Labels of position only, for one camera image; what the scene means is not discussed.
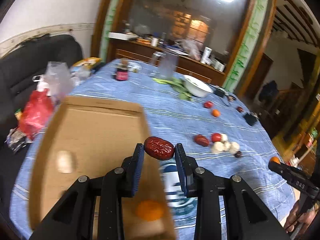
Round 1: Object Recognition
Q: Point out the white sugarcane chunk square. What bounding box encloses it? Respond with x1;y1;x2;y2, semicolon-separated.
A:
221;133;228;143

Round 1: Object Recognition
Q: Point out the red tomato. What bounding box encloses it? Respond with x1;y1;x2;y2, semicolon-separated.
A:
203;101;214;109
211;133;222;143

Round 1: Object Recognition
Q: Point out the dark red date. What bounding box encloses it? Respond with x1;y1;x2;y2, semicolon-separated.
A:
194;134;210;147

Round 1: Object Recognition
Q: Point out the right hand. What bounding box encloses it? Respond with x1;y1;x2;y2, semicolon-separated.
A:
283;199;318;233

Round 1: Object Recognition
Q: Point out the blue plaid tablecloth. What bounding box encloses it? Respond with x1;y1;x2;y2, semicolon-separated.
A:
9;60;295;239

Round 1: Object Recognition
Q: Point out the brown cardboard tray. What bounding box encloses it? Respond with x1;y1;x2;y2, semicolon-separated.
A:
29;96;176;239

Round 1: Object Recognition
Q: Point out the small orange tangerine far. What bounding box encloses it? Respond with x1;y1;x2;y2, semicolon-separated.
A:
212;109;221;118

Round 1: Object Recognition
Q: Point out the red plastic bag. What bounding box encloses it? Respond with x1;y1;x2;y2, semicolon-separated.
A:
18;88;54;140

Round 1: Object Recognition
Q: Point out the black power adapter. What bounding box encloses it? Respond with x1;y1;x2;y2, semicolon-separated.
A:
214;87;226;98

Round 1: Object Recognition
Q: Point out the clear plastic bag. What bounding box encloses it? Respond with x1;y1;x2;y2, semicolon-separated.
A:
44;61;74;101

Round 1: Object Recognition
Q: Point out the white bowl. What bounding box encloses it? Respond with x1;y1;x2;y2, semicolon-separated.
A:
183;75;213;98

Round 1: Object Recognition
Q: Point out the green leafy vegetable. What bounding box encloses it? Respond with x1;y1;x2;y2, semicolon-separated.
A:
152;77;192;101

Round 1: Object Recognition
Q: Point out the dark red ink bottle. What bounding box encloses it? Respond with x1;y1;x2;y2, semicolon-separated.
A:
116;59;129;81

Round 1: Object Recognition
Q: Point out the black sofa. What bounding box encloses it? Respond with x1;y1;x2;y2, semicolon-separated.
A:
1;35;83;232

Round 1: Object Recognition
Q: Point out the clear plastic pitcher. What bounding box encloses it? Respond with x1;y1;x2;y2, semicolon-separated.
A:
150;50;179;80

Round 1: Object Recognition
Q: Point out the wooden glass cabinet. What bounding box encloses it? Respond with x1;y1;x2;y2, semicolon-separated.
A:
91;0;276;92

